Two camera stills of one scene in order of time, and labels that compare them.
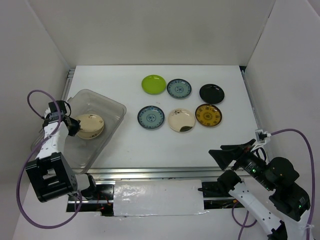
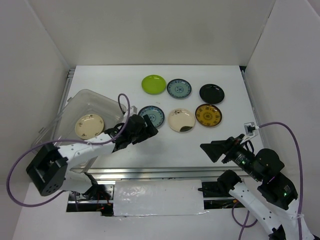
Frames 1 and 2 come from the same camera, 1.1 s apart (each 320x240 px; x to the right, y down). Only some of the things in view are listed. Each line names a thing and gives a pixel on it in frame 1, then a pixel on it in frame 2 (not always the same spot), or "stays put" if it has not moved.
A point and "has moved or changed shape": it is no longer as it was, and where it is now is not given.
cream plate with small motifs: [90, 122] has moved or changed shape
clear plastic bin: [82, 153] stays put
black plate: [212, 93] stays put
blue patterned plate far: [179, 88] stays put
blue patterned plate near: [151, 117] stays put
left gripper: [76, 127] to [151, 131]
